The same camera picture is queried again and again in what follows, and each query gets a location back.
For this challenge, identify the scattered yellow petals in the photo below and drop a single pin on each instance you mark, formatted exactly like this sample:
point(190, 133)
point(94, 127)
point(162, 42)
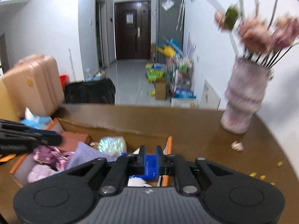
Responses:
point(253, 174)

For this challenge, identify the small blue tissue packet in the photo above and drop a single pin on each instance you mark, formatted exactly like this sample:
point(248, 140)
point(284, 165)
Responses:
point(151, 168)

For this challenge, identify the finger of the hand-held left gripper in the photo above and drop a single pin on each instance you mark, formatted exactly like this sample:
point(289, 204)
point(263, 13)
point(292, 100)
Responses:
point(46, 142)
point(44, 131)

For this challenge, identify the dark brown entrance door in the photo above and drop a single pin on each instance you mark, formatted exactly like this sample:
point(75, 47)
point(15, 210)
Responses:
point(126, 39)

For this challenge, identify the purple artificial flowers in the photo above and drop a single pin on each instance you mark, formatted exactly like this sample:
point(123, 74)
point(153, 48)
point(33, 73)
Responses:
point(191, 46)

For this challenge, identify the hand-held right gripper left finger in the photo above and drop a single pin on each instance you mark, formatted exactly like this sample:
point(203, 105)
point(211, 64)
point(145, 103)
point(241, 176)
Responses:
point(141, 161)

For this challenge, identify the red plastic bin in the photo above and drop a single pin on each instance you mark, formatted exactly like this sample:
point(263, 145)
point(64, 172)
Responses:
point(64, 80)

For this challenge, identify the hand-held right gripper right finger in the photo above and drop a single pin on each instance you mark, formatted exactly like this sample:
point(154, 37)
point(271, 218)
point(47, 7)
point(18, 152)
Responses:
point(160, 161)

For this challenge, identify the iridescent plastic bag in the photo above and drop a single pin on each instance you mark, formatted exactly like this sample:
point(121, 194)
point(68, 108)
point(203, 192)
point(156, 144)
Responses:
point(112, 145)

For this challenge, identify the white carton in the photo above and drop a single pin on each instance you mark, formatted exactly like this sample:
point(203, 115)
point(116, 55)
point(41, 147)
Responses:
point(183, 102)

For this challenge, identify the grey side door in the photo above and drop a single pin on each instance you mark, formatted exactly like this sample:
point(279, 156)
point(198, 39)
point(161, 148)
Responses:
point(100, 32)

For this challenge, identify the white folded umbrella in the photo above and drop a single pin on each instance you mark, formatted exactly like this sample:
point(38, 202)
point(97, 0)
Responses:
point(180, 16)

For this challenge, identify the grey refrigerator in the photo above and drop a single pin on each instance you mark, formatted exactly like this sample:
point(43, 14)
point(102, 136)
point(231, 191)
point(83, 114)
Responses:
point(168, 25)

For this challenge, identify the fallen pink petal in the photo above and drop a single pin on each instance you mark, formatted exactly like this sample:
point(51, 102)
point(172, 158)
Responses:
point(237, 145)

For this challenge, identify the blue and white plush toy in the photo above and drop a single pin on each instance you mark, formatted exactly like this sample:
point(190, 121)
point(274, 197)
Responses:
point(136, 181)

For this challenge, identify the brown cardboard carton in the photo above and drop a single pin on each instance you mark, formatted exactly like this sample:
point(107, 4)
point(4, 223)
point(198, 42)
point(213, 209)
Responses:
point(161, 89)

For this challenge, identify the blue soft tissue pack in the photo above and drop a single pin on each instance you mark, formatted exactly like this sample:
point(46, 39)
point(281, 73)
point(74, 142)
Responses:
point(37, 121)

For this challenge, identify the grey ribbed vase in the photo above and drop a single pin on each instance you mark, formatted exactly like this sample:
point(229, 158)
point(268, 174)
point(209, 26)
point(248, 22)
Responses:
point(243, 98)

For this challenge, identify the lavender fuzzy headband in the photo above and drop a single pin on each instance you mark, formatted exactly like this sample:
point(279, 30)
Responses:
point(39, 173)

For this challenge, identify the pink suitcase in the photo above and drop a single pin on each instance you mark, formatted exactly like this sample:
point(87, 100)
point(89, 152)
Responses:
point(35, 84)

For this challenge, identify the clear water bottle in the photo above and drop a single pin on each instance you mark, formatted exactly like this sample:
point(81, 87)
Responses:
point(87, 74)

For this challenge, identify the green plastic basket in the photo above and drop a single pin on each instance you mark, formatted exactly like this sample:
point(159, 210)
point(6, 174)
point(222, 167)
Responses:
point(154, 74)

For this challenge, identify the pink satin bow scrunchie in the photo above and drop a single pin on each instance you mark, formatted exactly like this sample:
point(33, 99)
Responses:
point(51, 156)

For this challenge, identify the red cardboard box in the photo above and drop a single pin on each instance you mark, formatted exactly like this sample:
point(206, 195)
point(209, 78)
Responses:
point(105, 123)

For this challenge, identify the black bag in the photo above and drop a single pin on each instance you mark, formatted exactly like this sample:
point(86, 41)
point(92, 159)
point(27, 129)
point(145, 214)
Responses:
point(90, 91)

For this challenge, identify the purple knitted cloth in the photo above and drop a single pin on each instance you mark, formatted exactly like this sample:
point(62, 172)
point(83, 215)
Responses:
point(86, 152)

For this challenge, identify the dried pink roses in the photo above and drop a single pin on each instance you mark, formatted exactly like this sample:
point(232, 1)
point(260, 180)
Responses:
point(253, 33)

